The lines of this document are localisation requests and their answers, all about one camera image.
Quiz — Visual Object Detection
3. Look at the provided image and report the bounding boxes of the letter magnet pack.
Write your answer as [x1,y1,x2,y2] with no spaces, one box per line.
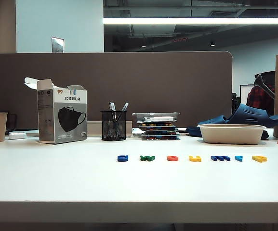
[141,129,179,136]
[138,123,178,128]
[141,135,181,141]

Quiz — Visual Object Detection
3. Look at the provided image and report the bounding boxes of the dark blue letter m magnet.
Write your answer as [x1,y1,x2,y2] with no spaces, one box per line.
[210,155,231,162]

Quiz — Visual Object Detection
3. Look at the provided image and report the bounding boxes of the clear plastic blister tray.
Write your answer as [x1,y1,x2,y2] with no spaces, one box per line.
[132,112,181,124]

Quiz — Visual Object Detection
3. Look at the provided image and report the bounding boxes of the black mesh pen holder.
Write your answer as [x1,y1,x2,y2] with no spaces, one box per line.
[100,110,127,141]

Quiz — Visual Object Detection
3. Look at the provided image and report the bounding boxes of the brown desk partition panel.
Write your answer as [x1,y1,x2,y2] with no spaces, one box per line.
[0,51,233,130]

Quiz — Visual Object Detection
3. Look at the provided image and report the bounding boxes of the navy blue foam slipper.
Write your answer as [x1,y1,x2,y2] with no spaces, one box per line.
[225,103,278,128]
[185,115,228,137]

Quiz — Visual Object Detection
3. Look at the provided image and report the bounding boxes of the grey face mask box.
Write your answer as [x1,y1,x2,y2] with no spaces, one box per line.
[24,77,88,144]

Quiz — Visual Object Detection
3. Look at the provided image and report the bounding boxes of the beige pulp food tray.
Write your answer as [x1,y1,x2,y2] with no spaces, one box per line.
[197,124,267,145]

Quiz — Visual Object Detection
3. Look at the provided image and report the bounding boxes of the computer monitor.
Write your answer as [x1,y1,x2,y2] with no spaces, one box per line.
[239,84,255,104]

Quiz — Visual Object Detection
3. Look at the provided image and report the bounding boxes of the white ceiling light strip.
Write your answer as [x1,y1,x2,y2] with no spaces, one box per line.
[103,17,278,25]

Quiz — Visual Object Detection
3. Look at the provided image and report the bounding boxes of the red plaid jacket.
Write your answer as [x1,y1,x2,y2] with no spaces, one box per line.
[247,84,276,116]

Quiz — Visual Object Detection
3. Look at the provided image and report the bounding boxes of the white earbuds case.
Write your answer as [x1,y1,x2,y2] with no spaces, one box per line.
[8,132,27,140]

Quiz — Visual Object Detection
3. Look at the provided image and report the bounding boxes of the black office chair back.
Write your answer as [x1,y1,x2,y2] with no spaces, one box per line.
[254,71,276,99]

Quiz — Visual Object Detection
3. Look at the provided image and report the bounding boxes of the metal wall switch plate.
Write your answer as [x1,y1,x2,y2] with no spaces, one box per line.
[51,37,65,53]

